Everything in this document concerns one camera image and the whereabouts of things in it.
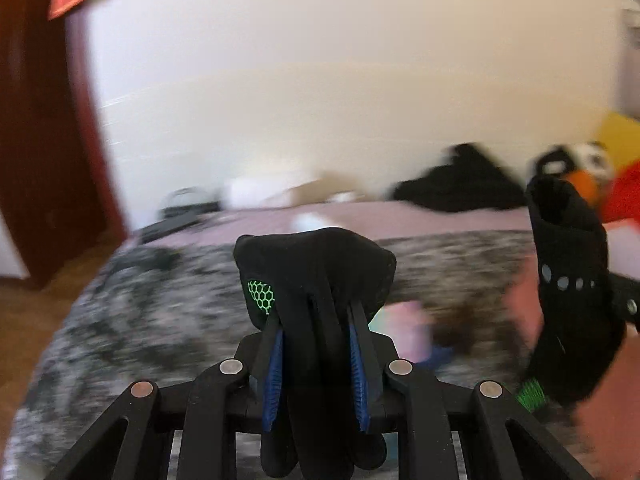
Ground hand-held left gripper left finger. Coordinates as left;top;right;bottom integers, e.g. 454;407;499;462
42;329;287;480

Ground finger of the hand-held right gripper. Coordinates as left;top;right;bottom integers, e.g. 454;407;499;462
606;274;640;335

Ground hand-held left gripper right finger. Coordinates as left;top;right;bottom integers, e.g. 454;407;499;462
347;301;596;480

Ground black sock with grey dots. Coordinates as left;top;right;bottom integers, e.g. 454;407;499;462
517;175;628;413

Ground black glove with green print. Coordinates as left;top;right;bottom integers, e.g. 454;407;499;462
234;227;397;479

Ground light pink object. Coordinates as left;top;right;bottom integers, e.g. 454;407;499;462
382;300;433;362

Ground red backpack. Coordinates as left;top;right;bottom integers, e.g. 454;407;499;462
601;161;640;226

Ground grey black patterned blanket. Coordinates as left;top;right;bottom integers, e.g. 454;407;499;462
10;230;591;480

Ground panda plush toy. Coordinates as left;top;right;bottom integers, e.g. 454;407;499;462
570;141;615;185
530;146;572;181

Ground pink bedsheet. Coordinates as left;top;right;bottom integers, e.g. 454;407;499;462
130;200;538;253

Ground yellow pillow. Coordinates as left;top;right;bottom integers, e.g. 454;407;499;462
597;112;640;170

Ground dark flat object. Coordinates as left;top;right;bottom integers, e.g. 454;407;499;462
141;187;222;244

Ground white toilet paper roll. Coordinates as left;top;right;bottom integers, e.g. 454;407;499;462
222;172;297;209

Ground black clothing pile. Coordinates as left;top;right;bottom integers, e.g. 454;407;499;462
392;144;528;212

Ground brown wooden door frame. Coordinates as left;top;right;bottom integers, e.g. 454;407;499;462
0;0;130;292

